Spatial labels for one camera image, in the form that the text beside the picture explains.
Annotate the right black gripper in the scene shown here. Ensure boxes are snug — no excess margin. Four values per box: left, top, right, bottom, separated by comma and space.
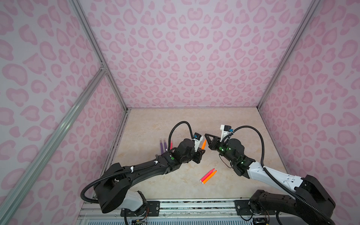
204, 134, 237, 164

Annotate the orange marker pen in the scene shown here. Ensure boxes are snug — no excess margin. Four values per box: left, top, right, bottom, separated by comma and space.
202, 170, 217, 184
202, 140, 207, 150

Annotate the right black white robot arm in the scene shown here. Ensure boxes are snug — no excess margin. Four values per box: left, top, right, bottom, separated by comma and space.
205, 134, 336, 225

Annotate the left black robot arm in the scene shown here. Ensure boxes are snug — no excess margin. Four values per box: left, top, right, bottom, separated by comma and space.
93, 138, 205, 213

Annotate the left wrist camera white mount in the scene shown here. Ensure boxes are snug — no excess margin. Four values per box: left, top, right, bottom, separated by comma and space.
193, 133, 203, 152

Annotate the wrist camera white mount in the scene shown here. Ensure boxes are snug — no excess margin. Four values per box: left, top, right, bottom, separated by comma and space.
220, 125, 233, 141
193, 133, 203, 152

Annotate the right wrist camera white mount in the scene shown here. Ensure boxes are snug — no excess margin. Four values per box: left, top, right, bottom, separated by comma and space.
220, 125, 233, 141

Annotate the right black cable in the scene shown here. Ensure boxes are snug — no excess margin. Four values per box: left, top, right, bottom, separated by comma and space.
229, 125, 337, 225

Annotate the black cable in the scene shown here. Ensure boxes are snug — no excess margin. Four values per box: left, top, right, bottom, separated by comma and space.
80, 121, 195, 204
229, 125, 337, 225

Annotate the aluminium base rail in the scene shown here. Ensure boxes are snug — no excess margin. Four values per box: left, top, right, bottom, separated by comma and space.
75, 197, 299, 225

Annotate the left black cable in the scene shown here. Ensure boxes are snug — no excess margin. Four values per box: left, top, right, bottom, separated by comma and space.
80, 121, 195, 204

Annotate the aluminium frame corner post left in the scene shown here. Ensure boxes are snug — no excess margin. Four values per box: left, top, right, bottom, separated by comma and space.
68, 0, 128, 112

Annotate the aluminium frame strut left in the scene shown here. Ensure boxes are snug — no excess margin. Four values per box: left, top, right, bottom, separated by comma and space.
1, 67, 107, 225

